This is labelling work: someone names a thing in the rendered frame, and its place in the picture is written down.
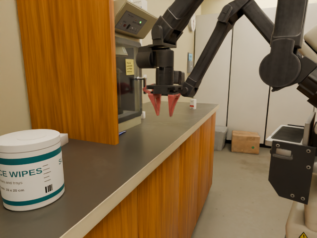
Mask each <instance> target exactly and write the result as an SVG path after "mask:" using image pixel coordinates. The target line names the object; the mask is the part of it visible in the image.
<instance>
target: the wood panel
mask: <svg viewBox="0 0 317 238"><path fill-rule="evenodd" d="M17 10H18V18H19V26H20V33H21V42H22V49H23V57H24V66H25V76H26V84H27V92H28V100H29V108H30V116H31V124H32V129H51V130H56V131H58V132H59V133H66V134H68V138H71V139H78V140H84V141H90V142H97V143H103V144H109V145H117V144H118V143H119V133H118V108H117V72H116V47H115V22H114V0H17Z"/></svg>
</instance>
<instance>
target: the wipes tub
mask: <svg viewBox="0 0 317 238"><path fill-rule="evenodd" d="M64 185H65V183H64V172H63V162H62V151H61V142H60V133H59V132H58V131H56V130H51V129H32V130H23V131H17V132H13V133H9V134H5V135H2V136H0V190H1V196H2V200H3V205H4V207H5V208H7V209H9V210H13V211H30V210H35V209H38V208H41V207H44V206H47V205H49V204H51V203H53V202H55V201H56V200H57V199H59V198H60V197H61V196H62V195H63V193H64V191H65V187H64Z"/></svg>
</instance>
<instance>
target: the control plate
mask: <svg viewBox="0 0 317 238"><path fill-rule="evenodd" d="M136 19H137V21H135V20H136ZM140 22H141V23H140ZM146 22H147V20H145V19H143V18H141V17H139V16H137V15H135V14H133V13H131V12H129V11H127V10H126V12H125V13H124V14H123V16H122V17H121V19H120V20H119V22H118V23H117V24H116V26H115V28H117V29H120V30H123V31H126V32H129V33H132V34H136V35H137V34H138V32H139V31H140V30H141V28H142V27H143V26H144V24H145V23H146ZM120 23H122V24H121V25H120ZM124 24H126V26H125V27H124ZM129 24H130V25H131V26H130V27H129V28H128V29H126V28H127V27H128V25H129ZM131 27H133V28H131ZM134 28H135V29H134ZM136 29H138V30H136Z"/></svg>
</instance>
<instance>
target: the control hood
mask: <svg viewBox="0 0 317 238"><path fill-rule="evenodd" d="M126 10H127V11H129V12H131V13H133V14H135V15H137V16H139V17H141V18H143V19H145V20H147V22H146V23H145V24H144V26H143V27H142V28H141V30H140V31H139V32H138V34H137V35H136V34H132V33H129V32H126V31H123V30H120V29H117V28H115V32H117V33H121V34H125V35H128V36H131V37H134V38H138V39H144V38H145V37H146V35H147V34H148V33H149V32H150V30H151V29H152V27H153V26H154V24H155V23H156V21H157V19H158V17H157V16H155V15H154V14H152V13H150V12H148V11H146V10H145V9H143V8H141V7H139V6H138V5H136V4H134V3H133V2H131V1H129V0H115V1H114V22H115V26H116V24H117V23H118V22H119V20H120V19H121V17H122V16H123V14H124V13H125V12H126Z"/></svg>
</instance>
